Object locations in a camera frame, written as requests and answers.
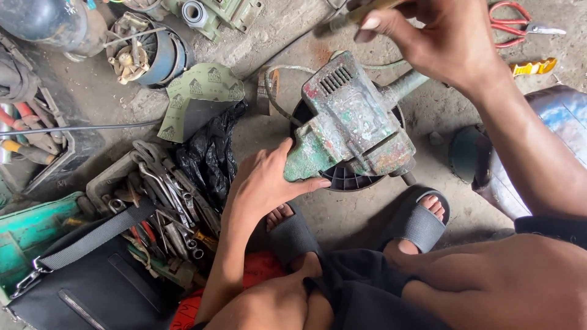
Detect green sandpaper sheet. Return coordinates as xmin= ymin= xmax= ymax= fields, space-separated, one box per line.
xmin=157 ymin=63 xmax=246 ymax=144

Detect grey slipper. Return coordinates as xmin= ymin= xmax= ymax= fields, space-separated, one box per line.
xmin=267 ymin=202 xmax=323 ymax=272
xmin=378 ymin=186 xmax=451 ymax=254

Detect crate of hand tools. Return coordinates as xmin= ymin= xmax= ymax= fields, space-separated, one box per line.
xmin=0 ymin=86 xmax=107 ymax=195

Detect person's left hand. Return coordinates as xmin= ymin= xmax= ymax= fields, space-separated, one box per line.
xmin=227 ymin=137 xmax=332 ymax=228

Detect worn green power tool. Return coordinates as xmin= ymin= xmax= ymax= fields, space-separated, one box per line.
xmin=283 ymin=50 xmax=430 ymax=187

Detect red handled snips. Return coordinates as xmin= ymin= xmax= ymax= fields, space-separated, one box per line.
xmin=488 ymin=1 xmax=567 ymax=49

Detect blue metal cylinder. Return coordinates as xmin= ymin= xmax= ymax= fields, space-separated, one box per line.
xmin=449 ymin=84 xmax=587 ymax=222

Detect tray of wrenches and tools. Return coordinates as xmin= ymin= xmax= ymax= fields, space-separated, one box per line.
xmin=86 ymin=139 xmax=223 ymax=290

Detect person's right hand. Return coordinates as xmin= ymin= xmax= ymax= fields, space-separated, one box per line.
xmin=346 ymin=0 xmax=506 ymax=93

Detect dark metal tank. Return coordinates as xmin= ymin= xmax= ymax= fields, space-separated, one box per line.
xmin=0 ymin=0 xmax=109 ymax=61

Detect dark grey cloth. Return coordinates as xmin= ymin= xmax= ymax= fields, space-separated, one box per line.
xmin=0 ymin=42 xmax=43 ymax=105

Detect yellow handled screwdriver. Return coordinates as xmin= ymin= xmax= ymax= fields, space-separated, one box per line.
xmin=327 ymin=0 xmax=406 ymax=33

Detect red plastic stool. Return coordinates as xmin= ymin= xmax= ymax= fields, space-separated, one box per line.
xmin=169 ymin=251 xmax=289 ymax=330

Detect black shorts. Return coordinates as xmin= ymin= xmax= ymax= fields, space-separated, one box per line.
xmin=302 ymin=249 xmax=452 ymax=330

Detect black plastic bag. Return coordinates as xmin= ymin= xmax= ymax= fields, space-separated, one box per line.
xmin=175 ymin=100 xmax=249 ymax=212

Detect green metal tool case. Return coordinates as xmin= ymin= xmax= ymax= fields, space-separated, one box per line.
xmin=0 ymin=191 xmax=89 ymax=304

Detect green machine housing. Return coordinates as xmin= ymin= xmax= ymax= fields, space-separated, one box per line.
xmin=160 ymin=0 xmax=265 ymax=43

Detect blue cased electric motor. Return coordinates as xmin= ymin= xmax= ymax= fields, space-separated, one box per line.
xmin=105 ymin=11 xmax=194 ymax=90

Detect black round plastic fan cover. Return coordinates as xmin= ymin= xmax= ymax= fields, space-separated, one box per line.
xmin=289 ymin=97 xmax=407 ymax=193

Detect yellow plastic piece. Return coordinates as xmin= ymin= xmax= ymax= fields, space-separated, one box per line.
xmin=509 ymin=57 xmax=558 ymax=78

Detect thin black cable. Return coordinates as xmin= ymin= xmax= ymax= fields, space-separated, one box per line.
xmin=0 ymin=119 xmax=164 ymax=137

